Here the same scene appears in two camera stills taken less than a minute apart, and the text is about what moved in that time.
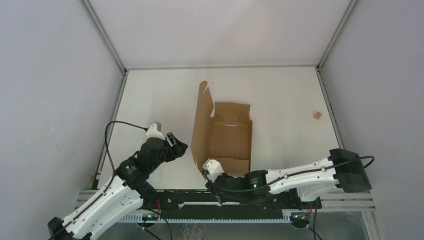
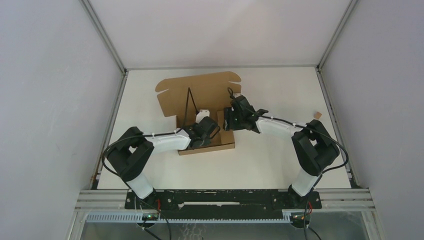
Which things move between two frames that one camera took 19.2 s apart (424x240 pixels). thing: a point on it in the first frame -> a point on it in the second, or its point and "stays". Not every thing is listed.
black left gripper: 177,150 -> 207,141
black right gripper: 223,200 -> 229,112
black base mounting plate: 204,204 stays
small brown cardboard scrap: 318,115 stays
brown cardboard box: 225,137 -> 184,97
